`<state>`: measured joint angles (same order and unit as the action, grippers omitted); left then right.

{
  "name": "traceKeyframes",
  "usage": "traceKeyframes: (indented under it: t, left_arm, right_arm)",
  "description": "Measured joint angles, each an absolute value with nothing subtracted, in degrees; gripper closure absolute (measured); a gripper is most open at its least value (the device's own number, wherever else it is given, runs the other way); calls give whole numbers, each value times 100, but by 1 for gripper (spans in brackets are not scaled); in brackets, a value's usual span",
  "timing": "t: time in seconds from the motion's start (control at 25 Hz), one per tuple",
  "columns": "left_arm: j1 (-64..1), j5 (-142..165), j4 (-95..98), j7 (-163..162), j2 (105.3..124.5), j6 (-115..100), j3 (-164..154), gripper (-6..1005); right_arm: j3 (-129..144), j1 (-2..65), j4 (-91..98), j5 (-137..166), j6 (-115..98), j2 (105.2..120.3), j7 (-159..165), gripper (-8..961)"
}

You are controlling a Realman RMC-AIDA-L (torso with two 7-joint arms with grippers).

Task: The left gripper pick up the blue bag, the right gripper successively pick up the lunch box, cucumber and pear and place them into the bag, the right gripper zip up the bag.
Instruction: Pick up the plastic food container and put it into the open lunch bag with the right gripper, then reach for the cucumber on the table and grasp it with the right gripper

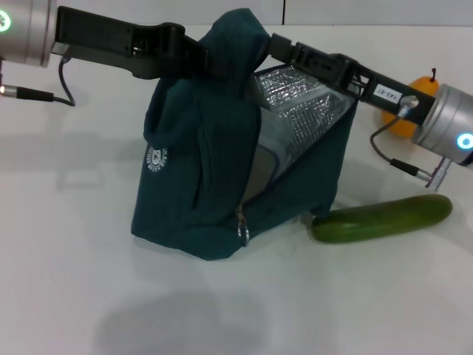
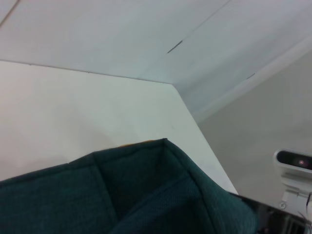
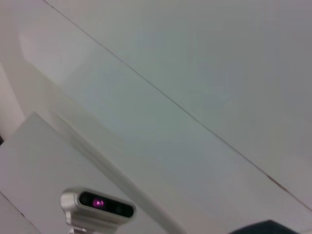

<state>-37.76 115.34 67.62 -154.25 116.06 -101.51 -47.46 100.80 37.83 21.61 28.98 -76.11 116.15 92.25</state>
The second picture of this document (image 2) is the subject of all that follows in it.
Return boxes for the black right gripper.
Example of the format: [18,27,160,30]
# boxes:
[236,194,312,234]

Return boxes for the dark teal insulated lunch bag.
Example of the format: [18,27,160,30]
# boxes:
[0,137,259,234]

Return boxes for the dark right arm cable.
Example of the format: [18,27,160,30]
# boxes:
[304,191,312,220]

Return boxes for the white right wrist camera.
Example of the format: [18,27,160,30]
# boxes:
[273,149,312,211]

